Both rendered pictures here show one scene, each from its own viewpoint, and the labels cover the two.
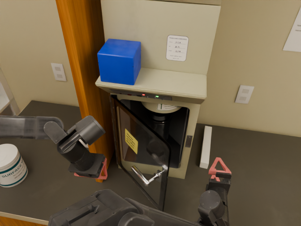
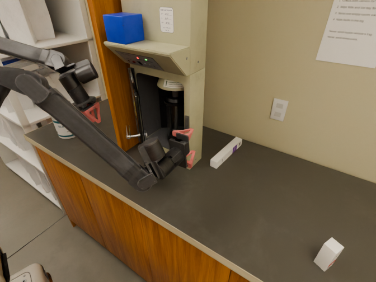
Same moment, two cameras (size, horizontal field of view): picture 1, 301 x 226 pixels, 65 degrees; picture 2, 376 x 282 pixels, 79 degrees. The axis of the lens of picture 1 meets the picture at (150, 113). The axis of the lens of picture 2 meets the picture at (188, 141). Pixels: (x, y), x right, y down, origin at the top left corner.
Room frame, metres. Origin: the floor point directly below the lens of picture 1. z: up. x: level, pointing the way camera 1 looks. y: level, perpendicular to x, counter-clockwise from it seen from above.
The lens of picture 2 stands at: (-0.13, -0.52, 1.69)
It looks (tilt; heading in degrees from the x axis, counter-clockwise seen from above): 35 degrees down; 25
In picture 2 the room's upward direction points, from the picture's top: straight up
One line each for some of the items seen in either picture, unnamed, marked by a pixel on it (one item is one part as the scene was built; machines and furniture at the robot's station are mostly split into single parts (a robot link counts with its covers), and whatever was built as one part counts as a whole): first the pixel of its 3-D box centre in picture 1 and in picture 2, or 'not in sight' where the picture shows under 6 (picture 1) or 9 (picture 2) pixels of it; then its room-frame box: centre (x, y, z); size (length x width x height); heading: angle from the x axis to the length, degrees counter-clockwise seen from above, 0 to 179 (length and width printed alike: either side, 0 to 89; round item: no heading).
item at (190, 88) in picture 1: (152, 92); (146, 58); (0.60, 0.00, 1.46); 0.32 x 0.12 x 0.10; 81
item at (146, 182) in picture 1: (144, 173); (132, 131); (0.48, 0.01, 1.20); 0.10 x 0.05 x 0.03; 41
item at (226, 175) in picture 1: (218, 171); (185, 138); (0.46, -0.23, 1.25); 0.09 x 0.07 x 0.07; 172
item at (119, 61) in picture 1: (120, 61); (124, 27); (0.61, 0.09, 1.56); 0.10 x 0.10 x 0.09; 81
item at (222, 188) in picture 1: (217, 197); (174, 157); (0.39, -0.22, 1.21); 0.07 x 0.07 x 0.10; 82
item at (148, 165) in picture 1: (138, 157); (138, 123); (0.55, 0.04, 1.19); 0.30 x 0.01 x 0.40; 41
